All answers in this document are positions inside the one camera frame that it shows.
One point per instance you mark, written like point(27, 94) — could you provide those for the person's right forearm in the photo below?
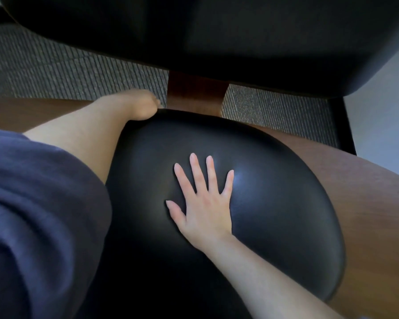
point(269, 285)

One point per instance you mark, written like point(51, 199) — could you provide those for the person's right hand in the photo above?
point(206, 212)

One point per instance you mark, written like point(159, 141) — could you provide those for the wooden chair with black cushion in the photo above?
point(252, 46)

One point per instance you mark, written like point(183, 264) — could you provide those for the person's left forearm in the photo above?
point(83, 136)

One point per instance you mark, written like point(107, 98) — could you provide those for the person's left hand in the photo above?
point(141, 104)

